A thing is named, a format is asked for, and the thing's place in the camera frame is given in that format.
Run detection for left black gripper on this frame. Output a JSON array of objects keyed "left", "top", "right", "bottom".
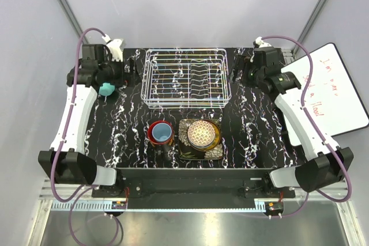
[{"left": 99, "top": 55, "right": 141, "bottom": 87}]

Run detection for white wire dish rack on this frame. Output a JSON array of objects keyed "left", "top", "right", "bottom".
[{"left": 141, "top": 48, "right": 232, "bottom": 109}]

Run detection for yellow brown-rimmed bowl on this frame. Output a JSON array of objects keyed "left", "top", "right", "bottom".
[{"left": 186, "top": 120, "right": 223, "bottom": 159}]

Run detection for red patterned white bowl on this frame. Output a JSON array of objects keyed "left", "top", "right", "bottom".
[{"left": 186, "top": 119, "right": 215, "bottom": 147}]

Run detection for black floral square plate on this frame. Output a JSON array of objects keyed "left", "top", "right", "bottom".
[{"left": 178, "top": 119, "right": 224, "bottom": 160}]

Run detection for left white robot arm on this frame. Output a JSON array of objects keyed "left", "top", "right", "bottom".
[{"left": 38, "top": 36, "right": 126, "bottom": 198}]

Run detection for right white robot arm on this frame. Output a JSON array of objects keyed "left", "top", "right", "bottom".
[{"left": 232, "top": 46, "right": 353, "bottom": 198}]

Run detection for teal cat-ear headphones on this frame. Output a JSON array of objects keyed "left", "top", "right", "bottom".
[{"left": 98, "top": 82, "right": 115, "bottom": 97}]

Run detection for light blue cup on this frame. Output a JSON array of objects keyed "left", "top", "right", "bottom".
[{"left": 152, "top": 122, "right": 172, "bottom": 143}]

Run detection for black marble mat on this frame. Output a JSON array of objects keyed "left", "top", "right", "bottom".
[{"left": 85, "top": 46, "right": 306, "bottom": 169}]

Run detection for red black mug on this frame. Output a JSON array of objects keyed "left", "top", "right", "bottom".
[{"left": 147, "top": 120, "right": 174, "bottom": 161}]

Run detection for white whiteboard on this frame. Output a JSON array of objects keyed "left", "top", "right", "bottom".
[{"left": 278, "top": 43, "right": 369, "bottom": 147}]

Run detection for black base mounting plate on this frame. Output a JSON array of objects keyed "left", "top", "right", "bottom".
[{"left": 91, "top": 167, "right": 296, "bottom": 199}]

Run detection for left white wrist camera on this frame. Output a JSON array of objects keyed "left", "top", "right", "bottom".
[{"left": 102, "top": 34, "right": 125, "bottom": 62}]

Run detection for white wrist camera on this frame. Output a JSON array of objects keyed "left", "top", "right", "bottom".
[
  {"left": 102, "top": 34, "right": 125, "bottom": 62},
  {"left": 253, "top": 36, "right": 272, "bottom": 49}
]

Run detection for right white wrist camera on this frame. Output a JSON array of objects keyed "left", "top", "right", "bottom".
[{"left": 253, "top": 36, "right": 272, "bottom": 49}]

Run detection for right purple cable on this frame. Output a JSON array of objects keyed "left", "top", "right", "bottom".
[{"left": 242, "top": 35, "right": 353, "bottom": 219}]

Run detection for purple cable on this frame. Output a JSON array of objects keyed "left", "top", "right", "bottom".
[
  {"left": 50, "top": 28, "right": 124, "bottom": 245},
  {"left": 242, "top": 35, "right": 353, "bottom": 219}
]

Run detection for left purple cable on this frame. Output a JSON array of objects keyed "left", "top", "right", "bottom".
[{"left": 50, "top": 28, "right": 124, "bottom": 245}]

